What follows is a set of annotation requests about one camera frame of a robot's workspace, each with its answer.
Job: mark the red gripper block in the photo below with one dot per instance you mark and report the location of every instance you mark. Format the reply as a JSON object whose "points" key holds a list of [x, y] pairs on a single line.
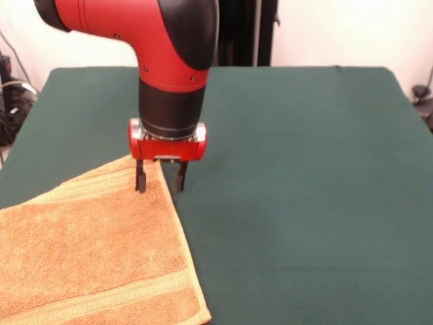
{"points": [[167, 149]]}

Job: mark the tan terry towel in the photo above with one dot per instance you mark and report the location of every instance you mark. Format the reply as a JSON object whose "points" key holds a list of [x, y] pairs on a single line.
{"points": [[84, 243]]}

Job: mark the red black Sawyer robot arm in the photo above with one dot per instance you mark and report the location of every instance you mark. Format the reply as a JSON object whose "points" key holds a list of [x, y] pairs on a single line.
{"points": [[152, 44]]}

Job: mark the dark green table cloth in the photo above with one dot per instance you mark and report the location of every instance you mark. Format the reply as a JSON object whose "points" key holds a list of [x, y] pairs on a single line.
{"points": [[304, 169]]}

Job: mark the black robot pedestal stand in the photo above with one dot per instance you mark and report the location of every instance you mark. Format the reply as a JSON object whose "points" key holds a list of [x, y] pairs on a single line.
{"points": [[250, 34]]}

